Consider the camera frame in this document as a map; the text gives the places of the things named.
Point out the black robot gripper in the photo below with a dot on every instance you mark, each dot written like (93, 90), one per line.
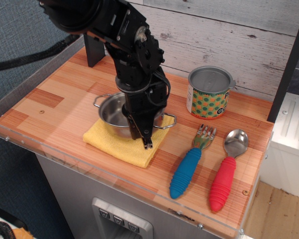
(143, 103)

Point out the small stainless steel pot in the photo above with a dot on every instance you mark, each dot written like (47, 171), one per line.
(111, 108)

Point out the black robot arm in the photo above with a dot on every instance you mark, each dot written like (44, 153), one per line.
(135, 52)

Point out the yellow folded towel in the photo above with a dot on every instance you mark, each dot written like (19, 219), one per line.
(127, 150)

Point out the toy food can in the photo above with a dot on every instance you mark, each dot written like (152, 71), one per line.
(208, 92)

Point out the grey toy fridge cabinet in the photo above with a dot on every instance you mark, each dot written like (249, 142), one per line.
(75, 184)

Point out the silver dispenser button panel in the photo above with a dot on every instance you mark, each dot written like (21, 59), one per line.
(116, 223)

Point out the clear acrylic table guard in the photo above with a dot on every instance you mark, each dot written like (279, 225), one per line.
(49, 113)

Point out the white toy sink unit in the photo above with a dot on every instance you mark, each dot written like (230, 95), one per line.
(280, 167)

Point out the orange plush object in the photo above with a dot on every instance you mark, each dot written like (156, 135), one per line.
(21, 233)

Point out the blue handled fork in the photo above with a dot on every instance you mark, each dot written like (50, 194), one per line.
(184, 173)

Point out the red handled spoon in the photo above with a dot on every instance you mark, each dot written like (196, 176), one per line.
(236, 143)

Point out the black left upright post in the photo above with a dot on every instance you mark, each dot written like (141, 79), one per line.
(94, 49)

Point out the black upright post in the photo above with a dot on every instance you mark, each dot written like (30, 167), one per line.
(285, 81)
(94, 49)

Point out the black right upright post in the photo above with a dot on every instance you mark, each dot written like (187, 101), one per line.
(285, 81)

